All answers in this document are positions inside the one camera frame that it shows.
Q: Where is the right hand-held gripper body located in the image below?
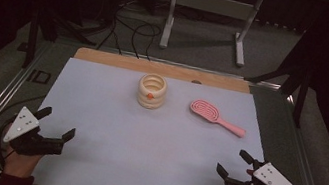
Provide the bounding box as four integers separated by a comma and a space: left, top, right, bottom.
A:
223, 155, 306, 185

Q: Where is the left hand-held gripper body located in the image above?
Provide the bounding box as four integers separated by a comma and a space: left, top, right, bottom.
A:
0, 103, 70, 162

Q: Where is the pink hairbrush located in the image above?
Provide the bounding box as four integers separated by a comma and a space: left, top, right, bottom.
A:
185, 97, 251, 139

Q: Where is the cream ribbed cup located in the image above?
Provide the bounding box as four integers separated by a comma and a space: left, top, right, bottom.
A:
135, 71, 169, 112

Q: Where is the person's left hand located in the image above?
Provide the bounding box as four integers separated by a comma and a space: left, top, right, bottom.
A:
1, 146, 44, 182

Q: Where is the black metal stand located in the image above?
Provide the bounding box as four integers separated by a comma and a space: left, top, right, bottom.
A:
14, 2, 102, 80
237, 17, 320, 129

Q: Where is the white table mat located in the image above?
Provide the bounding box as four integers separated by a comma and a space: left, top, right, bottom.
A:
24, 53, 277, 185

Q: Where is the white metal stand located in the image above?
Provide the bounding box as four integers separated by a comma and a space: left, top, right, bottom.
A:
157, 0, 266, 70

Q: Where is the black floor bracket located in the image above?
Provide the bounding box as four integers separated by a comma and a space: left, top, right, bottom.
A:
27, 68, 52, 85

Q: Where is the black floor cable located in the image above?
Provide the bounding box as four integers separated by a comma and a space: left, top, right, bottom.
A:
95, 0, 132, 56
128, 21, 163, 63

